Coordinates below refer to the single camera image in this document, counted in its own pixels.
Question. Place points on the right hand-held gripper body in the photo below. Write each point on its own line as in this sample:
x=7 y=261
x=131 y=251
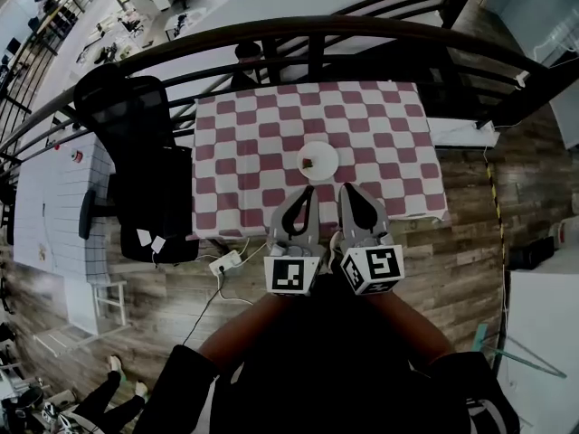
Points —
x=380 y=265

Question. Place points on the red capped bottle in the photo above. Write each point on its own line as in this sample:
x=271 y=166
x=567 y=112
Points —
x=77 y=156

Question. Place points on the white tiled counter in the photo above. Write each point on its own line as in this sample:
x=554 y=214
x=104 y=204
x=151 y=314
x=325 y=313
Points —
x=63 y=206

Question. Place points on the white round plate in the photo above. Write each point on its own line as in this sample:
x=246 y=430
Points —
x=323 y=158

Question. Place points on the white power adapter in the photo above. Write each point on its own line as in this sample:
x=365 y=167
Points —
x=159 y=243
x=145 y=237

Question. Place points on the red strawberry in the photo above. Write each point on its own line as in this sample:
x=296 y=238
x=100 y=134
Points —
x=308 y=163

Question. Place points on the black office chair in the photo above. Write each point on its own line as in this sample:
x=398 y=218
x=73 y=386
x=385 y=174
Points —
x=149 y=174

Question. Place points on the black bag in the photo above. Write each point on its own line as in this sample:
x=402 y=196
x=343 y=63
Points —
x=534 y=253

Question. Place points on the person's left forearm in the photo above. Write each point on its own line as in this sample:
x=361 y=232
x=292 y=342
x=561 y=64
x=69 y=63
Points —
x=244 y=333

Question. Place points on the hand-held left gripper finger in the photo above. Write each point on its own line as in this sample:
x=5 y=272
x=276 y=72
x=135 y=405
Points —
x=315 y=215
x=278 y=219

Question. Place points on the person's right forearm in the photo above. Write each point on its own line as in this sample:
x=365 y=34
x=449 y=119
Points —
x=411 y=328

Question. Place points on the black metal railing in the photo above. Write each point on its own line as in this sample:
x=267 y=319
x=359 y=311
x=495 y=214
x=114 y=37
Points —
x=316 y=23

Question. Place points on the person's black clothing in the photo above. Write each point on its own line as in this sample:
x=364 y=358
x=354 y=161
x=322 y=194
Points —
x=325 y=378

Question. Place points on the yellow black hazard tape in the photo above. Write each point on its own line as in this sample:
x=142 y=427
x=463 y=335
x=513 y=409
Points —
x=495 y=206

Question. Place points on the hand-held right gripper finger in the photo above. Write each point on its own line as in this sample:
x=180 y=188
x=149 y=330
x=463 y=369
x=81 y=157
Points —
x=346 y=215
x=380 y=210

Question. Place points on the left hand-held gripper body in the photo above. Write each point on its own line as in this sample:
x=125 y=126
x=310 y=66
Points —
x=289 y=274

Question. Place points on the red white checkered table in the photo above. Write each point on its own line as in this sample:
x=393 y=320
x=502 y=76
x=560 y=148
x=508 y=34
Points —
x=253 y=152

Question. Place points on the white desk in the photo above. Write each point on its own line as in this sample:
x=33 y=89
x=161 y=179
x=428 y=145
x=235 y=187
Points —
x=543 y=323

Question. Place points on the white plastic jug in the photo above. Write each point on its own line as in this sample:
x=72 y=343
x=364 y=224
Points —
x=565 y=232

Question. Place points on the white power strip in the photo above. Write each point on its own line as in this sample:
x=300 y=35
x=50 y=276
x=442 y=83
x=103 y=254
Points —
x=225 y=262

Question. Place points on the teal floor mop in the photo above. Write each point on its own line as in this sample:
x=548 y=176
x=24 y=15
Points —
x=479 y=339

